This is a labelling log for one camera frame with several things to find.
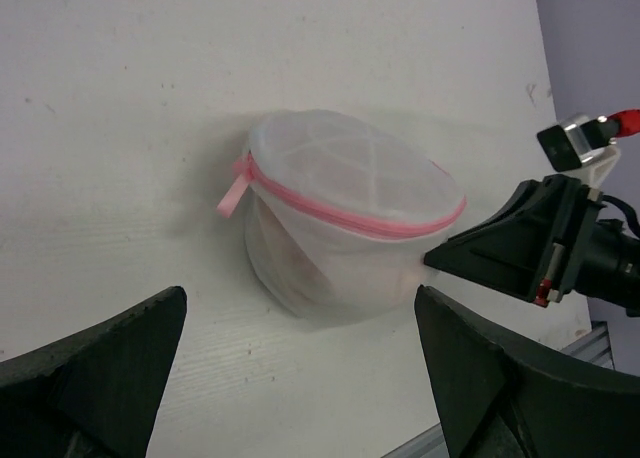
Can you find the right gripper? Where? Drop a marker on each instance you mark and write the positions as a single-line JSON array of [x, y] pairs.
[[506, 252]]

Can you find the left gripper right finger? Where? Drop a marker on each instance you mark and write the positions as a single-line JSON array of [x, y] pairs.
[[500, 394]]

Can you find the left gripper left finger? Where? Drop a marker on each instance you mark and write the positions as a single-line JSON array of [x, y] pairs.
[[97, 392]]

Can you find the white mesh laundry bag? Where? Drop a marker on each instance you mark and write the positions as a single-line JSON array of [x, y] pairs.
[[341, 214]]

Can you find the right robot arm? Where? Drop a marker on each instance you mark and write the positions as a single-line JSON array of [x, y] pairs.
[[610, 271]]

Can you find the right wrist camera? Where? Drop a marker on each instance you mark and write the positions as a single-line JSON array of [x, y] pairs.
[[582, 147]]

